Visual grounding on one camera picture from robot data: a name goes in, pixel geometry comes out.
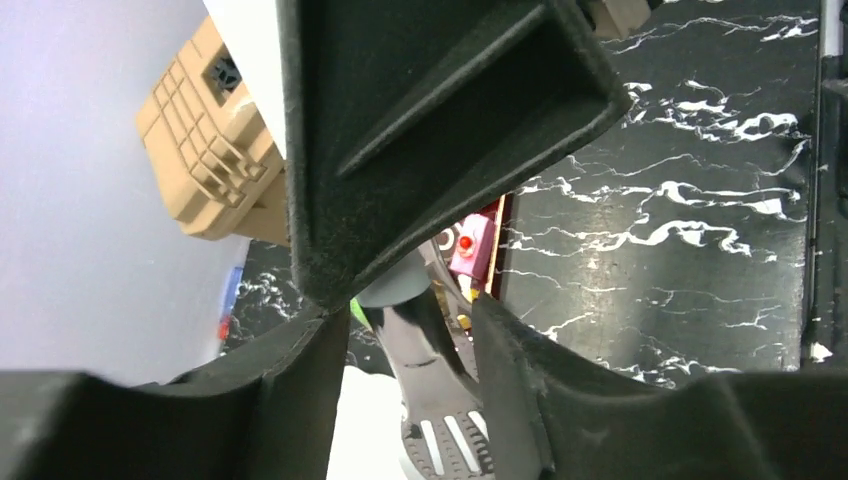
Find green swirl roll cake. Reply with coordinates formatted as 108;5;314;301
349;298;372;331

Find red dessert tray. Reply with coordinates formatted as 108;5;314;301
452;194;512;303

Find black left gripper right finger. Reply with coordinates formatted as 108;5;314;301
471;295;847;479

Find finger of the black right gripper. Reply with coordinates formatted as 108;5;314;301
278;1;631;311

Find tan plastic toolbox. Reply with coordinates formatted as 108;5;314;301
136;18;289;246

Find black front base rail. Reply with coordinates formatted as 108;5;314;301
801;1;847;371

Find red blue screwdriver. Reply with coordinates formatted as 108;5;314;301
217;266;244;342

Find pink rectangular cake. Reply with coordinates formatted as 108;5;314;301
448;214;496;281

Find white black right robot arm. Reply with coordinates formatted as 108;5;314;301
278;1;652;311

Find metal serving tongs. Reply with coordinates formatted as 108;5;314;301
356;240;495;479

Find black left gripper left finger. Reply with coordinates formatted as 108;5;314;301
1;310;350;479

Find white three-tier cake stand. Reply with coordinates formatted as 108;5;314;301
327;366;406;480

